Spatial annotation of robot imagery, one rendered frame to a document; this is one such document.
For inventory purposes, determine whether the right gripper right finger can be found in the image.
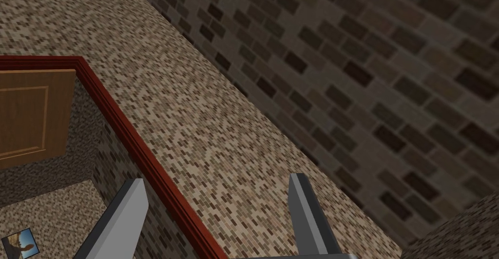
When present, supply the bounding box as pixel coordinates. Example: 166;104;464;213
288;173;343;257

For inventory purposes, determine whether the brown wooden door leaf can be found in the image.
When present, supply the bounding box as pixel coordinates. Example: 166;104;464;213
0;69;77;170

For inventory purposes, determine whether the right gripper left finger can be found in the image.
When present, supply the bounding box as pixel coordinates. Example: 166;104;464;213
74;178;149;259

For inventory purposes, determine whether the small framed wall picture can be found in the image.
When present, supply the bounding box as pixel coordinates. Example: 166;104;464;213
1;228;40;259

